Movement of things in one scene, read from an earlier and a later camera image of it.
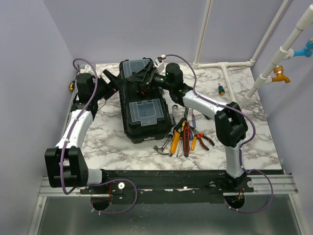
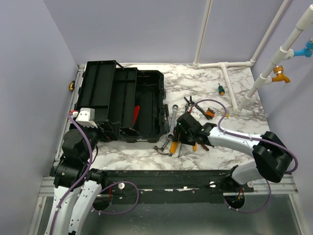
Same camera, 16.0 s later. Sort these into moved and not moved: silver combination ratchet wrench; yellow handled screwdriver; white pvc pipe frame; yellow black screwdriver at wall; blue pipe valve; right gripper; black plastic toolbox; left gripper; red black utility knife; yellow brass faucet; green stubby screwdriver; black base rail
Moved: right gripper; left gripper; black plastic toolbox; red black utility knife
Not moved: silver combination ratchet wrench; black base rail; yellow brass faucet; yellow handled screwdriver; white pvc pipe frame; blue pipe valve; green stubby screwdriver; yellow black screwdriver at wall
